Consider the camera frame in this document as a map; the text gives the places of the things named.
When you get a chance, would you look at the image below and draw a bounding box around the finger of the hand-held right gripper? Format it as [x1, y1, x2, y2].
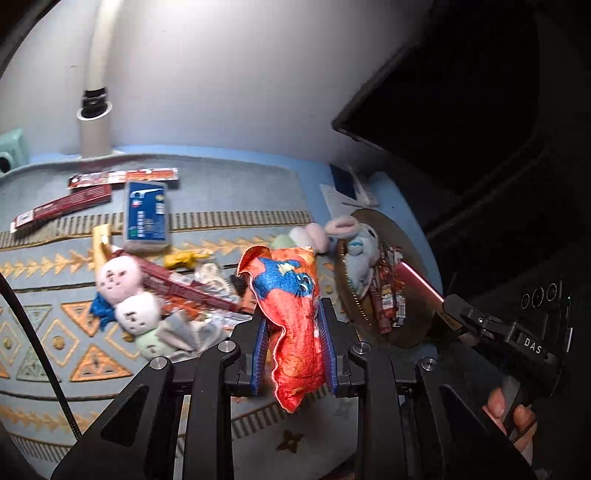
[442, 295, 514, 348]

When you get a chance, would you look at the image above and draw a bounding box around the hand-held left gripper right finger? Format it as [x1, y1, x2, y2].
[318, 298, 522, 480]

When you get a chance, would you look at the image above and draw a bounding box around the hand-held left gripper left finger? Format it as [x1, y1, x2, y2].
[51, 316, 271, 480]

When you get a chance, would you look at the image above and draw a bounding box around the red foil snack bag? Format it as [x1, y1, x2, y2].
[235, 244, 326, 414]

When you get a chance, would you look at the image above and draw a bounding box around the rose gold slim device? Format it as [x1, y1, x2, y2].
[398, 261, 448, 306]

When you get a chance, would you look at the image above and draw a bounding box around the blue plush toy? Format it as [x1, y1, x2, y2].
[323, 216, 384, 301]

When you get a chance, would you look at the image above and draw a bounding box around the round gold plate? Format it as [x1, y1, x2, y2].
[333, 208, 446, 349]

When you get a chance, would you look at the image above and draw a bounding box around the long orange red box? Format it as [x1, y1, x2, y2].
[68, 167, 180, 190]

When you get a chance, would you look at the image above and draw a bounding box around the long dark red box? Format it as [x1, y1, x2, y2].
[122, 251, 245, 315]
[10, 185, 113, 234]

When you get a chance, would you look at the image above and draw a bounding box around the person's right hand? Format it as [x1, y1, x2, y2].
[480, 385, 541, 455]

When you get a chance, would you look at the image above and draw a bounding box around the grey cloth bag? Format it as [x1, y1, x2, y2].
[157, 309, 218, 352]

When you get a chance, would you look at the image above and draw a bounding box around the clear plastic packet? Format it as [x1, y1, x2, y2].
[194, 263, 236, 296]

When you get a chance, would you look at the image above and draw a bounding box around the small dango plush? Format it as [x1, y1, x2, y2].
[270, 222, 331, 254]

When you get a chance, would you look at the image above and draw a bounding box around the yellow figurine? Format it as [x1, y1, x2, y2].
[164, 249, 211, 269]

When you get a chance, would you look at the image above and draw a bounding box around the white paper sheet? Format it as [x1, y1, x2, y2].
[321, 182, 382, 219]

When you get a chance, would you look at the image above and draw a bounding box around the patterned blue mat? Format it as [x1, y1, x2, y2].
[0, 152, 365, 480]

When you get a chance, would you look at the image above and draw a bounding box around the large dango plush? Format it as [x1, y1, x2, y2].
[95, 254, 176, 361]

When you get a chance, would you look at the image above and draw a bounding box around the blue card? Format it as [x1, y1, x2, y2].
[330, 164, 358, 199]

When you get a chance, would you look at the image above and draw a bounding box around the clear box with blue label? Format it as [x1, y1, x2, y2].
[122, 181, 171, 254]

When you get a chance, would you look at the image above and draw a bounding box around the black monitor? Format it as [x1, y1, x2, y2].
[331, 0, 591, 199]

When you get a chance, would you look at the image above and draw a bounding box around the black pipe clamp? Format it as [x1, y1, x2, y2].
[79, 88, 110, 117]

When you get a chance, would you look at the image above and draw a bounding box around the white pipe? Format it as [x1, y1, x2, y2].
[76, 0, 123, 160]

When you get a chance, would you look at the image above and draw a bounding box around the black cable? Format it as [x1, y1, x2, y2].
[0, 272, 84, 441]

